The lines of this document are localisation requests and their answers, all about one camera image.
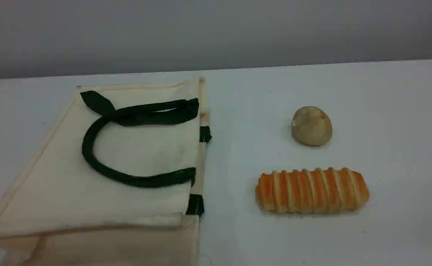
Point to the long striped orange bread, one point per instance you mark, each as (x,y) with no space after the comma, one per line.
(312,192)

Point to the round beige potato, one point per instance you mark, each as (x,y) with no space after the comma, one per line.
(312,127)

